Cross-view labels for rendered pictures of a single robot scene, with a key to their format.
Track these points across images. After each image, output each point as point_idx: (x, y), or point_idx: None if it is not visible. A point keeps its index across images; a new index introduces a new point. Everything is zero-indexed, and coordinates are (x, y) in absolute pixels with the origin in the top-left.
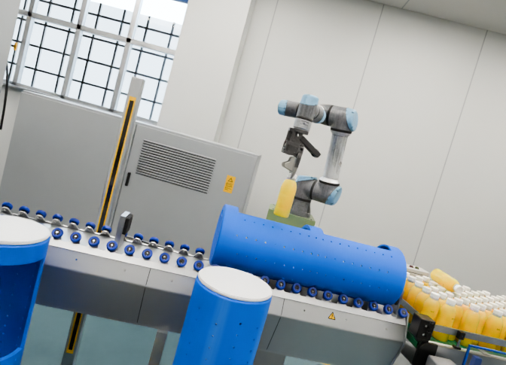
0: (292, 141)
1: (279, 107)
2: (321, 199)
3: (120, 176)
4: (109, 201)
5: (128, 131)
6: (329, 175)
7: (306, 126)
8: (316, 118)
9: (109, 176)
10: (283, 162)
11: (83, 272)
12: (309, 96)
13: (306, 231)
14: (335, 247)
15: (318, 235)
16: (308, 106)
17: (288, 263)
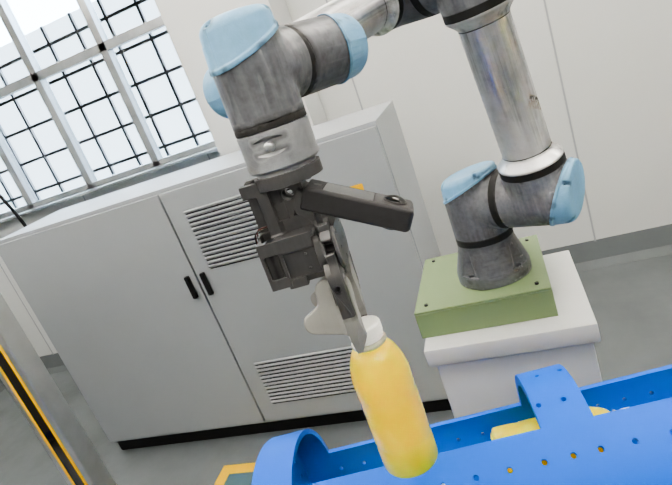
0: (281, 232)
1: (211, 102)
2: (534, 223)
3: (72, 425)
4: (85, 484)
5: (2, 346)
6: (519, 153)
7: (287, 153)
8: (322, 77)
9: (46, 444)
10: (313, 294)
11: None
12: (214, 29)
13: (527, 444)
14: (661, 459)
15: (579, 439)
16: (236, 73)
17: None
